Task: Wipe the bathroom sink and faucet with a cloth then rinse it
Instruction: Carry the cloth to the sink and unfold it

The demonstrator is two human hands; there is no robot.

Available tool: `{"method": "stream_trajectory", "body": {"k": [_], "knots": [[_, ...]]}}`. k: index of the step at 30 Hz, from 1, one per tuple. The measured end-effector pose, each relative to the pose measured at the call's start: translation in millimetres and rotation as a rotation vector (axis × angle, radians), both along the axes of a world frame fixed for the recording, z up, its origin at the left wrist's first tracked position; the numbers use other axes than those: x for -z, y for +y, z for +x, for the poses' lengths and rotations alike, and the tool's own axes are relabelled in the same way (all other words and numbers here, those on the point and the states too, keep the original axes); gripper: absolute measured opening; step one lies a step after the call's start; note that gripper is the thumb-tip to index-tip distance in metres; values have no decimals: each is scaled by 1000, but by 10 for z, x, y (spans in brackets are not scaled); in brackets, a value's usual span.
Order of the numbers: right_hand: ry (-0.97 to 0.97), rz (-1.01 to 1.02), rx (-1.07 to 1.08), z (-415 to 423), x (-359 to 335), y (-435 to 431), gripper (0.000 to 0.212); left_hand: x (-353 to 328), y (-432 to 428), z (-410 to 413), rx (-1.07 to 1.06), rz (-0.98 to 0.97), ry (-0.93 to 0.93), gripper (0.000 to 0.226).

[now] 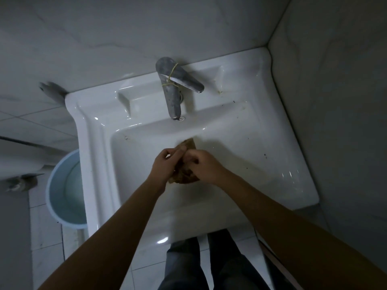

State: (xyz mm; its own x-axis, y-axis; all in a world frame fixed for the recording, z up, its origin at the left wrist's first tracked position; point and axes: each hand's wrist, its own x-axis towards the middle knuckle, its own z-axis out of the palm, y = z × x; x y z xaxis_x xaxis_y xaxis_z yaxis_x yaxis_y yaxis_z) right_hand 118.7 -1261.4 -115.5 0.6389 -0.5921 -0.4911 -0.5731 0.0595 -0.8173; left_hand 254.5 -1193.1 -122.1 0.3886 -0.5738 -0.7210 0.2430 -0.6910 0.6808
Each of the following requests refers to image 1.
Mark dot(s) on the light blue bucket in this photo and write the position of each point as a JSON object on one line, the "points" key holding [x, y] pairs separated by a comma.
{"points": [[65, 190]]}

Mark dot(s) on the grey pipe valve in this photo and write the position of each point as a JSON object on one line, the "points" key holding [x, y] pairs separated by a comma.
{"points": [[21, 182]]}

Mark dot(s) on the person's right forearm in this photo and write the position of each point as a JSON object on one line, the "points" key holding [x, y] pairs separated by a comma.
{"points": [[302, 238]]}

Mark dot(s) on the brown cloth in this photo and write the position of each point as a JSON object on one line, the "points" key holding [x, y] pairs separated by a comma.
{"points": [[185, 170]]}

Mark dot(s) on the person's dark trousers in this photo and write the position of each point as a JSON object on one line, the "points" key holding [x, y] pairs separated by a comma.
{"points": [[208, 262]]}

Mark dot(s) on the chrome faucet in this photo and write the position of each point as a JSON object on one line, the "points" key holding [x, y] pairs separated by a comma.
{"points": [[174, 84]]}

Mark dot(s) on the grey wall fitting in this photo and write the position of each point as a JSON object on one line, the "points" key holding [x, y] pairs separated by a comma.
{"points": [[52, 89]]}

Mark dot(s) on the person's left fingers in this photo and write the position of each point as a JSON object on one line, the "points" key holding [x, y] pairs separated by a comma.
{"points": [[172, 152]]}

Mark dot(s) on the person's right hand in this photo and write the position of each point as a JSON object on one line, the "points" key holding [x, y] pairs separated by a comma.
{"points": [[205, 166]]}

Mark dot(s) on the white ceramic sink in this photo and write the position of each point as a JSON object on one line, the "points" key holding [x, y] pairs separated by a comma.
{"points": [[193, 141]]}

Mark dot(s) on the person's right fingers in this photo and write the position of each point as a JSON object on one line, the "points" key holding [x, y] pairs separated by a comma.
{"points": [[192, 160]]}

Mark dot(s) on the person's left forearm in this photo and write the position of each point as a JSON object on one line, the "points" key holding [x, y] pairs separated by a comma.
{"points": [[105, 241]]}

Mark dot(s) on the person's left hand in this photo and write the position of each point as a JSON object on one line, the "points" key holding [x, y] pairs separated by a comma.
{"points": [[163, 168]]}

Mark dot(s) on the yellow rubber band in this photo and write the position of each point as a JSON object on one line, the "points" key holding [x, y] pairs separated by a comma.
{"points": [[170, 76]]}

